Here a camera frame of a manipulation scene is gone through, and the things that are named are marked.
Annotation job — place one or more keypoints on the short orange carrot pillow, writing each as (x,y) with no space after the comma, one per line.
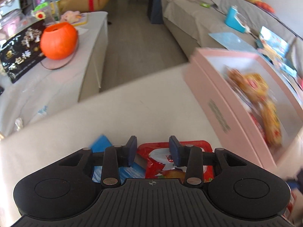
(265,6)

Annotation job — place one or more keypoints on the cartoon print snack packet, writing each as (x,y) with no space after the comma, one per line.
(272,125)

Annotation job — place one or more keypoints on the small green toy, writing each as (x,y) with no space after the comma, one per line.
(204,4)

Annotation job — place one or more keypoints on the blue snack packet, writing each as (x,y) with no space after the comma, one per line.
(101,143)

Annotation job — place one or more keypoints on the blue plastic toy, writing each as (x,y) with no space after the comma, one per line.
(234,20)

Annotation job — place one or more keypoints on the colourful toy set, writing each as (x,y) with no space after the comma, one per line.
(43,11)

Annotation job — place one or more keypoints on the large glass jar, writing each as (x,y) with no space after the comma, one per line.
(11,23)

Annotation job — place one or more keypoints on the red snack packet white label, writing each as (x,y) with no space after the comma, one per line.
(153,167)

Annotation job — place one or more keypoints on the dark blue partition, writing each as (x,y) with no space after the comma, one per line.
(155,2)

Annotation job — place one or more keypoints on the white coffee table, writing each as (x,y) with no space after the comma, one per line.
(90,52)

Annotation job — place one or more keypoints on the pink cardboard box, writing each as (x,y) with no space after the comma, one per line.
(213,87)

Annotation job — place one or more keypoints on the grey covered sofa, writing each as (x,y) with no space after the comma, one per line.
(184,16)

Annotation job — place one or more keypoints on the plain light blue sheet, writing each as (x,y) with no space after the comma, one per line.
(232,41)

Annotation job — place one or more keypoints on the black snack bag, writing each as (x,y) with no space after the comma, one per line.
(21,52)

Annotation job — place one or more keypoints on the pink plush toy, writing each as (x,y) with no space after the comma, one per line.
(69,16)

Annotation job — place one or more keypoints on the orange pumpkin bucket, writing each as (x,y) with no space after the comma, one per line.
(59,42)

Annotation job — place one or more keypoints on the colourful children's book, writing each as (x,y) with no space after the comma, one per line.
(272,42)

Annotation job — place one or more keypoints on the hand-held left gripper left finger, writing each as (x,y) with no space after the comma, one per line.
(131,151)

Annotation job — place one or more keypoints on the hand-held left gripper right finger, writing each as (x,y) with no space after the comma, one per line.
(174,151)

